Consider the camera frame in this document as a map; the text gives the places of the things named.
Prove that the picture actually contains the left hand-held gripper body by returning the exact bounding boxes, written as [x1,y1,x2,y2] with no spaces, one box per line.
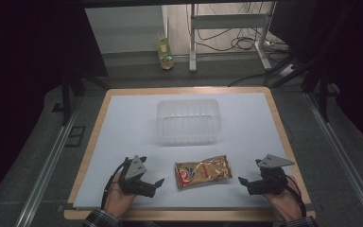
[117,155,157,199]

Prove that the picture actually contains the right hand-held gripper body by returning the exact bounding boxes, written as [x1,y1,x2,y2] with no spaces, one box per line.
[247,153,296,196]

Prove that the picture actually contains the person's left hand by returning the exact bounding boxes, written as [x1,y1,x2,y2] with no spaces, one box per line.
[103,171,139,219]

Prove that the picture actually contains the person's right hand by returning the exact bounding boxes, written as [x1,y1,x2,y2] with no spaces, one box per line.
[262,184,303,222]

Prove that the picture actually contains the white table mat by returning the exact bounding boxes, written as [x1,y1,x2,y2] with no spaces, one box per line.
[73,92,312,210]

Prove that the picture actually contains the gold snack packet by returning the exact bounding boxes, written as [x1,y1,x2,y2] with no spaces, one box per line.
[174,154,233,190]

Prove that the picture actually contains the clear plastic container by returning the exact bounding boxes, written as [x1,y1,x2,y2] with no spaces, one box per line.
[155,98,223,147]

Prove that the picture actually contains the white power strip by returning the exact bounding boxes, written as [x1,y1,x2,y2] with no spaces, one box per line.
[277,63,297,79]

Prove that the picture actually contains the black stand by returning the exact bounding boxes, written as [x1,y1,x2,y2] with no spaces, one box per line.
[264,3,355,123]
[51,67,110,127]

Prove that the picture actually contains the yellow drink bottle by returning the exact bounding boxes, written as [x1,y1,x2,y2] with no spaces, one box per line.
[156,30,175,71]

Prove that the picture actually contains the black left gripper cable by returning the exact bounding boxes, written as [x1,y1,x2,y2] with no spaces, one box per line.
[100,163,126,210]

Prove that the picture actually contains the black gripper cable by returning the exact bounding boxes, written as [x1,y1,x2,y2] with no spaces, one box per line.
[284,174,307,218]
[100,163,126,210]

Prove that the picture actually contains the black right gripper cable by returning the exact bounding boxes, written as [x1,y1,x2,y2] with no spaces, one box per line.
[284,174,307,218]

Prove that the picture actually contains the black floor socket frame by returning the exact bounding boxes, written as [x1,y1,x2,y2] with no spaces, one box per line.
[64,125,87,148]

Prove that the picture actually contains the grey metal floor rail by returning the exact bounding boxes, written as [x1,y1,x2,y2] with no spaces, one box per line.
[13,96,84,227]
[304,91,363,227]

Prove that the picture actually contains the black floor cables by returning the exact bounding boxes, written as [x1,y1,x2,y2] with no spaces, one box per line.
[185,3,291,88]

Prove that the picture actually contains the white metal desk frame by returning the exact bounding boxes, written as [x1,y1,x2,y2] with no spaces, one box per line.
[188,2,278,73]

